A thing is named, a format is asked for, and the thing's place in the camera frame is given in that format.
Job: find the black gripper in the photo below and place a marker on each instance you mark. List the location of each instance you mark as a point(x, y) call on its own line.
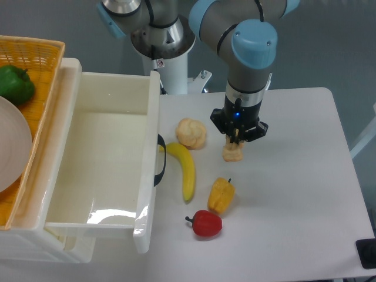
point(238, 119)

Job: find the square tan bread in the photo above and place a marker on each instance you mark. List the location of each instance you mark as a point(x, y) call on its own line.
point(232, 152)

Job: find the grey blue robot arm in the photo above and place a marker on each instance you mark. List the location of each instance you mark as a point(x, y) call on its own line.
point(238, 32)

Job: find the round tan bread roll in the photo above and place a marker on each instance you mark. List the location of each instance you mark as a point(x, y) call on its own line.
point(191, 133)

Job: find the upper white drawer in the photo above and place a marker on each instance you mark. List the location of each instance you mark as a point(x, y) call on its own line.
point(106, 184)

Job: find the white drawer cabinet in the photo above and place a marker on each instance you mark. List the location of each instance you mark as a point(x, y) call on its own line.
point(28, 239)

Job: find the yellow banana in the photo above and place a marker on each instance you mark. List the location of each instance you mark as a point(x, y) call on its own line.
point(182, 154)

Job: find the yellow bell pepper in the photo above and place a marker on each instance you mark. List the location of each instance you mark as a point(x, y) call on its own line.
point(221, 195)

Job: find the red bell pepper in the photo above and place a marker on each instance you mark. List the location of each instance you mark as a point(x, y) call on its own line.
point(205, 223)

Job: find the black device at edge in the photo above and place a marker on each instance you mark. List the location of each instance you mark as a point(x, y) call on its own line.
point(366, 250)

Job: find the orange plastic basket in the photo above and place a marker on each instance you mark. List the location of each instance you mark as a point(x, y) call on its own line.
point(42, 58)

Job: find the beige round plate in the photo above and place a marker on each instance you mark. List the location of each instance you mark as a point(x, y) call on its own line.
point(16, 143)

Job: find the green bell pepper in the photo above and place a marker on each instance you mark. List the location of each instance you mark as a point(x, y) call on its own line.
point(16, 85)

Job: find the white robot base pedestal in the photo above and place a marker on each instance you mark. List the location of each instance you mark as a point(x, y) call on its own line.
point(166, 50)

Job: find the white table frame bracket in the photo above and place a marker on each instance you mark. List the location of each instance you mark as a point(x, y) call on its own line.
point(366, 135)

